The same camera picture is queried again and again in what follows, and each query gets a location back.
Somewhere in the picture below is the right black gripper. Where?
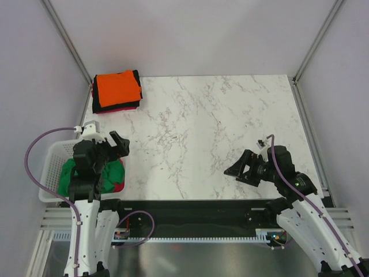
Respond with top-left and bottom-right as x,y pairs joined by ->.
223,149 -> 278,187

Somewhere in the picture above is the orange t-shirt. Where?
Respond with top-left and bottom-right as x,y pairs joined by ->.
94,70 -> 142,107

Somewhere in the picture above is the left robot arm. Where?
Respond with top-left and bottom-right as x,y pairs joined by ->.
63,131 -> 130,276

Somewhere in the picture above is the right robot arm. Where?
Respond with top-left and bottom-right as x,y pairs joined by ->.
224,145 -> 368,276

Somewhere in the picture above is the green t-shirt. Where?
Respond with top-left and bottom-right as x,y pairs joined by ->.
57,159 -> 125,197

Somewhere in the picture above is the red t-shirt in basket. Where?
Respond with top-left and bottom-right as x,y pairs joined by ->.
114,159 -> 126,193

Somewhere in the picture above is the black folded t-shirt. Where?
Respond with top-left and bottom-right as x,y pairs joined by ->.
92,70 -> 143,114

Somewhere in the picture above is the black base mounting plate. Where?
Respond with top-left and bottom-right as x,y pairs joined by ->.
100,199 -> 283,238

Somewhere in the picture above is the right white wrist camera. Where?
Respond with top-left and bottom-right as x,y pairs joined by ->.
257,139 -> 270,161

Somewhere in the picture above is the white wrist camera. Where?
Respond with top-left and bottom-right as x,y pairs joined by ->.
74,121 -> 107,143
257,139 -> 270,161

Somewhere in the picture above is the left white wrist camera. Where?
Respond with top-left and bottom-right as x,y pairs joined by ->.
74,121 -> 107,143

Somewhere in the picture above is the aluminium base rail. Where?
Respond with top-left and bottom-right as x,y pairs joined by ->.
41,208 -> 354,230

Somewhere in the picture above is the right aluminium frame post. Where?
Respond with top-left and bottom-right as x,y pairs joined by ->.
292,0 -> 347,83

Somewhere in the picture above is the aluminium frame post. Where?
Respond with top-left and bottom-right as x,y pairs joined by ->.
39,0 -> 95,87
292,0 -> 347,83

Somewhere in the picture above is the white slotted cable duct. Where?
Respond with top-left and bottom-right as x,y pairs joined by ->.
53,229 -> 289,243

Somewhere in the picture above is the left aluminium frame post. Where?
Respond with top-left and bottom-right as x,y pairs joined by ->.
39,0 -> 95,87

